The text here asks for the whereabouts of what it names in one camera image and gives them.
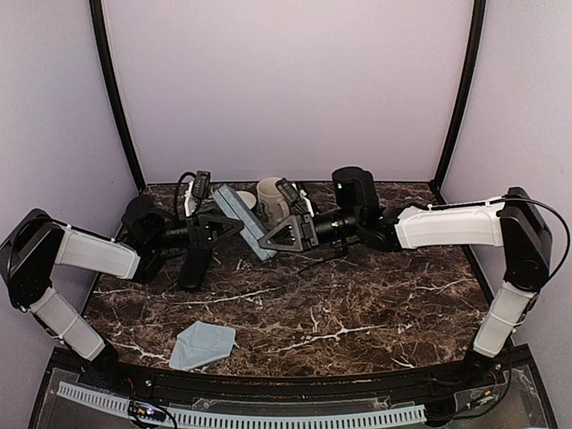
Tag black front table rail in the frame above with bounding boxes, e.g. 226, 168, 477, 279
113, 362, 486, 401

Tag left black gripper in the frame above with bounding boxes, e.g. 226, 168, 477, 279
148, 207, 249, 252

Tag blue-grey glasses case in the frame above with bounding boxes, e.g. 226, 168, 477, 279
213, 185, 276, 261

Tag thin wire-frame sunglasses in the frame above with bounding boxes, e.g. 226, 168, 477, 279
298, 246, 349, 274

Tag white and teal bowl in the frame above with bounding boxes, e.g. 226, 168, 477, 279
237, 190, 257, 210

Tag large blue cleaning cloth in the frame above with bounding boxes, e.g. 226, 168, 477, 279
169, 321, 236, 371

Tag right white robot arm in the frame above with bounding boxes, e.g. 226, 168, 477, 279
257, 182, 554, 388

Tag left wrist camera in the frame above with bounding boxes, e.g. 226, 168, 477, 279
172, 170, 211, 220

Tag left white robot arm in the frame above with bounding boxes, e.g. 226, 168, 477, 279
1, 195, 244, 390

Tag black glasses case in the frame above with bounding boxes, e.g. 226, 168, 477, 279
177, 249, 212, 290

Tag black left frame post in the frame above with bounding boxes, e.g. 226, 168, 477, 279
88, 0, 147, 192

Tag black right frame post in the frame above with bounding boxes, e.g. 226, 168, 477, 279
430, 0, 487, 192

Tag white slotted cable duct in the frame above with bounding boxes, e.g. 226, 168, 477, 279
56, 382, 426, 428

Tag black frame post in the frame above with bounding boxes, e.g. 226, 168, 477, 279
430, 0, 487, 192
88, 0, 147, 192

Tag cream seahorse mug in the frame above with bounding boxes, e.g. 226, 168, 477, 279
257, 177, 290, 230

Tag green circuit board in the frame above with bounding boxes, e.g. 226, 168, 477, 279
128, 400, 166, 422

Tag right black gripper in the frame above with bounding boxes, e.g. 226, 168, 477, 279
259, 208, 362, 254

